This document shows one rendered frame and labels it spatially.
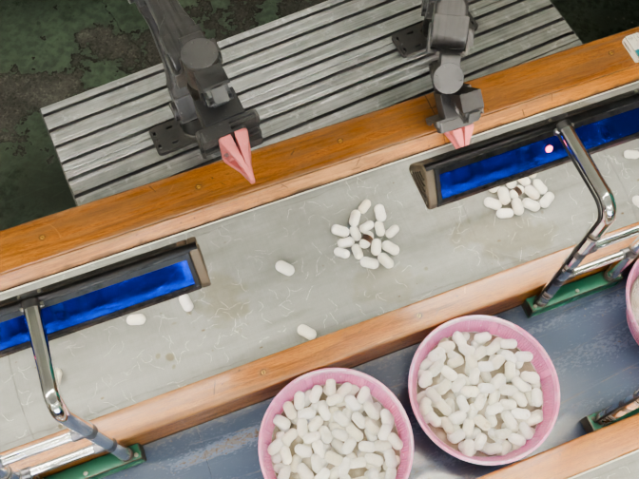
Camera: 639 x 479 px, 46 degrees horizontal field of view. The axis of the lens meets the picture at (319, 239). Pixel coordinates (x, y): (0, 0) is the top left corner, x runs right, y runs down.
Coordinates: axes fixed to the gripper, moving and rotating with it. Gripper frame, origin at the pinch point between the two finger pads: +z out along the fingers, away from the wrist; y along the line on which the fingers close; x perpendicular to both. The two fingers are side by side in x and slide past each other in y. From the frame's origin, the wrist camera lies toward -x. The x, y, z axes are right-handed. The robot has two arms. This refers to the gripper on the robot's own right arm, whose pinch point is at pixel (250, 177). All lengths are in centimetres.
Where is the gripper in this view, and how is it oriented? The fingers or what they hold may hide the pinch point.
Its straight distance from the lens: 117.1
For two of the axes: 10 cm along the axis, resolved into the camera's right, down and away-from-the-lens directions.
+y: 9.0, -3.9, 1.7
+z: 4.3, 8.3, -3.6
